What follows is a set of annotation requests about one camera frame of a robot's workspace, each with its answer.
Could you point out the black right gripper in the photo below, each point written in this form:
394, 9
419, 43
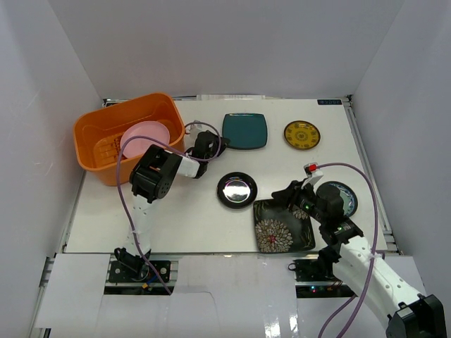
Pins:
292, 194

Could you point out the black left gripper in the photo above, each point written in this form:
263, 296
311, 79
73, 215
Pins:
214, 143

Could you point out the teal square plate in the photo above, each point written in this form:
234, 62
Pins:
245, 131

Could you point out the black floral square plate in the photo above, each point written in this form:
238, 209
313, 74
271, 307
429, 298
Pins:
279, 230

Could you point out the blue green round plate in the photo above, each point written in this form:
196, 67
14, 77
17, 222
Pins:
348, 196

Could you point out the pink round plate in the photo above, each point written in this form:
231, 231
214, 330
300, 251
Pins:
137, 147

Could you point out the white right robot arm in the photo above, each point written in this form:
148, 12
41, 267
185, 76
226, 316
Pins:
402, 310

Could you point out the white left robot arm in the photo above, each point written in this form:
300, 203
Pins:
151, 180

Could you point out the orange plastic bin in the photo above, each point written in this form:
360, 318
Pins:
97, 135

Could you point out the black glossy round plate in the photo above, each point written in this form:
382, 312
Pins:
236, 190

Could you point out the yellow patterned round plate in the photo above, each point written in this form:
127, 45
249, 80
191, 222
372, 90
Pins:
302, 135

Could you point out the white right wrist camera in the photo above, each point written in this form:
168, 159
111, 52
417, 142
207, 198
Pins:
314, 174

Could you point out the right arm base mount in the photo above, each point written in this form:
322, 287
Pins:
312, 281

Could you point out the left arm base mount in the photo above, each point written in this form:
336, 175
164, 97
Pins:
130, 275

